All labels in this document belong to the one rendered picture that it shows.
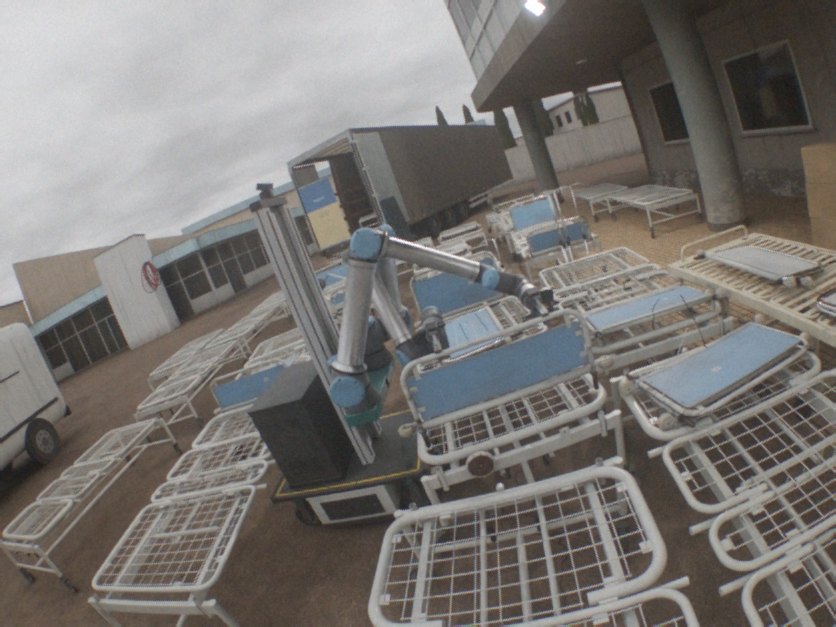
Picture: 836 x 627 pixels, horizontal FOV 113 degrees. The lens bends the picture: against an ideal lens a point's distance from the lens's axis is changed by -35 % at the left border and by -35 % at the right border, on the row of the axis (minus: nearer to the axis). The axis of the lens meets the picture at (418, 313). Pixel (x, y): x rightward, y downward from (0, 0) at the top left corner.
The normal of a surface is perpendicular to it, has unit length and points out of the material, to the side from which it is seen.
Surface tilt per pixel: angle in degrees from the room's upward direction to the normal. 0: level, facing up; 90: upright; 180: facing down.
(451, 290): 90
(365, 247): 83
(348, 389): 94
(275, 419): 90
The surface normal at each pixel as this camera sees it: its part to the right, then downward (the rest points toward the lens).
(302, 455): -0.07, 0.30
